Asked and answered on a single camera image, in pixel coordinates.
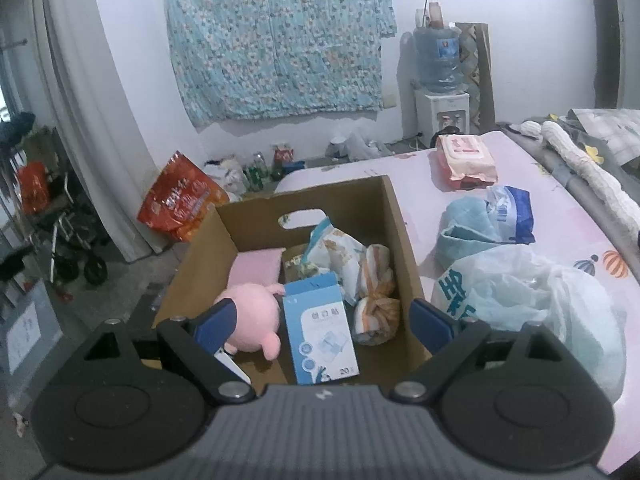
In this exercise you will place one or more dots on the blue white plastic packet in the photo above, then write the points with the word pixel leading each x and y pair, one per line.
pixel 512 212

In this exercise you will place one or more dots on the pink plush toy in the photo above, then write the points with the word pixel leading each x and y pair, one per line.
pixel 252 317

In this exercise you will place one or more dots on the blue carton box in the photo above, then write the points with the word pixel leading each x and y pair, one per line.
pixel 320 330

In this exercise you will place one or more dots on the brown cardboard box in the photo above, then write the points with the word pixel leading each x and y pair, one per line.
pixel 310 230

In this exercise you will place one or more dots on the patterned leaning board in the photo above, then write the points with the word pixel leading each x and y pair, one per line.
pixel 477 70

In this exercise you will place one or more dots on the white plastic bag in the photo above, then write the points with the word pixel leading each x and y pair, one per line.
pixel 530 300

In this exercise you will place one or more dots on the blue floral cloth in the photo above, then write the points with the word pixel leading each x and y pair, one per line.
pixel 280 40

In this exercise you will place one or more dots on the orange snack bag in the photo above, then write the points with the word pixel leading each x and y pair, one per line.
pixel 180 200

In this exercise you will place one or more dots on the steel pot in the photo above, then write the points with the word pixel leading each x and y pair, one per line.
pixel 340 146

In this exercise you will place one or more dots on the blue water jug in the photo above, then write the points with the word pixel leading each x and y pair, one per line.
pixel 437 57

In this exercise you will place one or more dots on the white curtain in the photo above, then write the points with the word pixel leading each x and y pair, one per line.
pixel 85 110

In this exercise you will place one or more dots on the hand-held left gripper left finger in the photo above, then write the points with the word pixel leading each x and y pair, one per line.
pixel 215 325

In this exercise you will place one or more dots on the white orange striped sock bundle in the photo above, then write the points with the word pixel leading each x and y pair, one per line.
pixel 377 267

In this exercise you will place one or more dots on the red snack packet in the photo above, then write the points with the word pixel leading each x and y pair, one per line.
pixel 283 154

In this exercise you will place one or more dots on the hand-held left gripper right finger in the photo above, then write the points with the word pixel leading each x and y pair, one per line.
pixel 432 322

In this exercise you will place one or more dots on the grey blanket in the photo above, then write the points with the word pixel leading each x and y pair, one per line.
pixel 600 130

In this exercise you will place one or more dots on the grey storage box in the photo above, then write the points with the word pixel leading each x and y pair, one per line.
pixel 25 325

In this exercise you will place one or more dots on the black stroller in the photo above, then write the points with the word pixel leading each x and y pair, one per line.
pixel 65 230

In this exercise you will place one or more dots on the pink cloth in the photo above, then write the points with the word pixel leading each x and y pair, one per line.
pixel 257 267

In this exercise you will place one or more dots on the printed tissue packet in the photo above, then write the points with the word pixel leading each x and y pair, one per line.
pixel 332 255

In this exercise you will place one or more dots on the teal towel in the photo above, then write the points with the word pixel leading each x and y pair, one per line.
pixel 465 230

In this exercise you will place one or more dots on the pink wet wipes pack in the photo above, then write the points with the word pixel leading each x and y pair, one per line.
pixel 465 157

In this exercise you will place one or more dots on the green bottles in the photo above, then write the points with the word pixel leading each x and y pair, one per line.
pixel 255 172

